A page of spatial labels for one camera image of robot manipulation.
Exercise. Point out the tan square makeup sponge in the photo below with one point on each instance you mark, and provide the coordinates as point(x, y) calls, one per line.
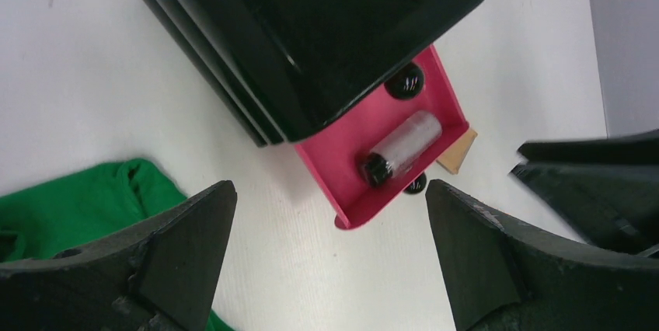
point(453, 157)

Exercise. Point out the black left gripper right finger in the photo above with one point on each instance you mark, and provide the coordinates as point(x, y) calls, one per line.
point(502, 273)

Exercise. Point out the pink drawer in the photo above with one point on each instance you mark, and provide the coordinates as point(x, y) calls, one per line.
point(407, 83)
point(332, 155)
point(417, 186)

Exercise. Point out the pink bottom drawer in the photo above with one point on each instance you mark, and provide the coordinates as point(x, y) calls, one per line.
point(417, 186)

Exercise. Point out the black drawer organizer box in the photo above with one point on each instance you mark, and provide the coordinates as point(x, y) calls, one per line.
point(287, 69)

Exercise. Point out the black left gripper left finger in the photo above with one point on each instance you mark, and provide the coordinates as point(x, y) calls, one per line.
point(158, 274)

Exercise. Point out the green cloth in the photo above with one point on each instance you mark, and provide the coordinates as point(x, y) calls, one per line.
point(41, 221)

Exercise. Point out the pink top drawer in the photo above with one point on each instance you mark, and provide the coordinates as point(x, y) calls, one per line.
point(407, 83)

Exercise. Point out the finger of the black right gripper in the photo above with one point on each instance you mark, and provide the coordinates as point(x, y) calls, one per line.
point(606, 190)

